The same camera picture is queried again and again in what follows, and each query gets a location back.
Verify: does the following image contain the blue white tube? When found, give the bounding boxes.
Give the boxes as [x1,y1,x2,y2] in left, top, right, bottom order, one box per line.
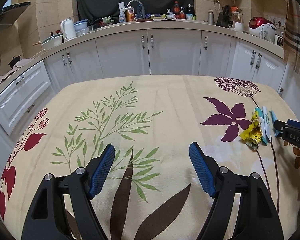
[262,106,272,142]

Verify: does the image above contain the yellow wrapper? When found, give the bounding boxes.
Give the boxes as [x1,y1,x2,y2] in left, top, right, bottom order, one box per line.
[239,111,262,150]

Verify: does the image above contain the white teal tube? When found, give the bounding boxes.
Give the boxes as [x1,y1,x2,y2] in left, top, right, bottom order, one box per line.
[255,107,268,146]

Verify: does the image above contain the plaid beige scarf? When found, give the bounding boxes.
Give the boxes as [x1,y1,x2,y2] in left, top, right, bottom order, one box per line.
[283,0,300,75]

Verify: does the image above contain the red white rice cooker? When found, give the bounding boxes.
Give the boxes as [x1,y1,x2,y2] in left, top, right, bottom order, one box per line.
[248,17,277,43]

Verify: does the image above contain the floral beige tablecloth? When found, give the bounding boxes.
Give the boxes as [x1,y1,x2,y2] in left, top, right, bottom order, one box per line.
[0,75,300,239]

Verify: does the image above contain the white blender jug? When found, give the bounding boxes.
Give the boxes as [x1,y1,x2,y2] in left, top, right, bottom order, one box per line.
[229,7,244,32]

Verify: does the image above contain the black knife block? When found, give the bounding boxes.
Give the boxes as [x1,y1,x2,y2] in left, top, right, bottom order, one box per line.
[216,5,230,28]

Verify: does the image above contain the steel thermos bottle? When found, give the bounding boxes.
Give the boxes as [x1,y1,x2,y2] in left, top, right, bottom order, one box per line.
[208,9,214,25]

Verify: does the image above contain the white lower cabinets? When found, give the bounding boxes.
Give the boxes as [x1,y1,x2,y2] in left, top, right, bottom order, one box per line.
[0,28,300,174]

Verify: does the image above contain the dark sauce bottle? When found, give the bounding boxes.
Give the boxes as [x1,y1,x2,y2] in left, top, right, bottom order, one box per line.
[173,1,180,19]

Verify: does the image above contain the white pot with lid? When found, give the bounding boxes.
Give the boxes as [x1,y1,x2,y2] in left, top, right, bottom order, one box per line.
[41,33,63,51]

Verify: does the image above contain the orange dish soap bottle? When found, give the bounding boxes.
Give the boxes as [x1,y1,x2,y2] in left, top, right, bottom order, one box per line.
[126,7,135,22]

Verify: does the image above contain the chrome sink faucet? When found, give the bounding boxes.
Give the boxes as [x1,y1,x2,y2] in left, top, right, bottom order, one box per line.
[126,0,146,21]

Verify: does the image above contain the white electric kettle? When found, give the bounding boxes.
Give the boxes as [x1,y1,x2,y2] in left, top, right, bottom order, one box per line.
[60,18,76,42]

